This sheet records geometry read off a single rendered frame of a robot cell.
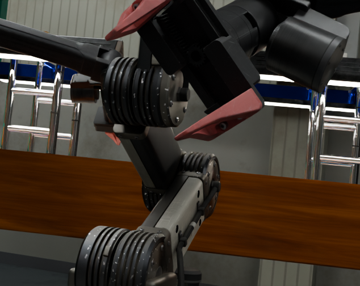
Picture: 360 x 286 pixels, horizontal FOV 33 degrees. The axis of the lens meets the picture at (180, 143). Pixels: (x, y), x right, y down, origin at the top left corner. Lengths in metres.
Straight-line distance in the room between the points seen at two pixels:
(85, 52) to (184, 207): 0.53
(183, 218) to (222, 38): 0.55
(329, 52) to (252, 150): 3.27
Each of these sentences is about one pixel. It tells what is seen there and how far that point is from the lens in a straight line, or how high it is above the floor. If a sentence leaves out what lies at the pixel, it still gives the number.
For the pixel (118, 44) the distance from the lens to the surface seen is 1.76.
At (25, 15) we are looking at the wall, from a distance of 4.65.
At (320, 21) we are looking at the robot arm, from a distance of 0.63.
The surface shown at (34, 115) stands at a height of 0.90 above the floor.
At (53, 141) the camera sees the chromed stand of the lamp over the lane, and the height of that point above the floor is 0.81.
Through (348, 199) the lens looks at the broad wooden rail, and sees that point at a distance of 1.39.
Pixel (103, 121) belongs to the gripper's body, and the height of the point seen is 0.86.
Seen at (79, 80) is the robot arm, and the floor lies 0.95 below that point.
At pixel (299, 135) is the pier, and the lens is 3.55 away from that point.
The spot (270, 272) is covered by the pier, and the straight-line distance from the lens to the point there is 3.58.
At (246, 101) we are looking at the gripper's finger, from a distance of 0.52.
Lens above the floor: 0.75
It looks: 3 degrees up
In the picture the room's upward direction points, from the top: 6 degrees clockwise
